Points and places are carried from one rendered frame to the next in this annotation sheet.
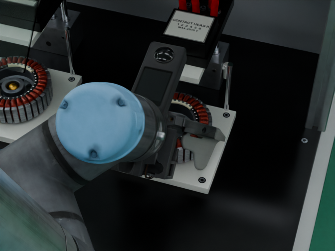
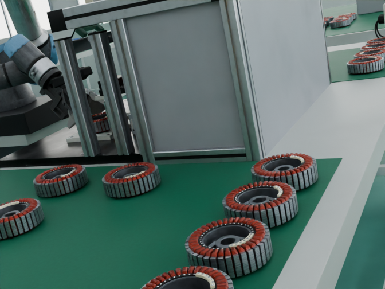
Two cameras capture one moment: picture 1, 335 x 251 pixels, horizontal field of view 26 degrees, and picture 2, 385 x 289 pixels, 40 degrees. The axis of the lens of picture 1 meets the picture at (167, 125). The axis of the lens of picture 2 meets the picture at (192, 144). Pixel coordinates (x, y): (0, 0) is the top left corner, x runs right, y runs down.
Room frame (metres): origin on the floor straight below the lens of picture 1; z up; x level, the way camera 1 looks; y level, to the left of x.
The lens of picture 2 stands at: (1.19, -1.39, 1.09)
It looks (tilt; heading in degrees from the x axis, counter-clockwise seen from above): 16 degrees down; 101
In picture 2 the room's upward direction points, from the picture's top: 12 degrees counter-clockwise
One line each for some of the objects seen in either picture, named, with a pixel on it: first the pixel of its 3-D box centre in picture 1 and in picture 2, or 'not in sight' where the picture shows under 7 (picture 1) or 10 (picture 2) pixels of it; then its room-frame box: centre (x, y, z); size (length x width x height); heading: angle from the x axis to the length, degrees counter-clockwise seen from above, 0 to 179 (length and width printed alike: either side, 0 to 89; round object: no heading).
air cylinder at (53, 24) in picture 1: (54, 30); not in sight; (0.89, 0.18, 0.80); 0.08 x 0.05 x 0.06; 72
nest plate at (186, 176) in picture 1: (171, 138); (103, 130); (0.68, -0.01, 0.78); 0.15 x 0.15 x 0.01; 72
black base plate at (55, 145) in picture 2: (96, 120); (132, 122); (0.73, 0.10, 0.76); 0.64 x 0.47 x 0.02; 72
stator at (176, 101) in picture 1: (171, 126); (101, 122); (0.68, -0.01, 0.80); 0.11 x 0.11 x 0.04
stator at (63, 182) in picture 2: not in sight; (61, 180); (0.70, -0.38, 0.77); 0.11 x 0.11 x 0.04
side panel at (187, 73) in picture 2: not in sight; (187, 88); (1.00, -0.32, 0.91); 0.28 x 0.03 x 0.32; 162
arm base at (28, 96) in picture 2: not in sight; (12, 93); (0.20, 0.45, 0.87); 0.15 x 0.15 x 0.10
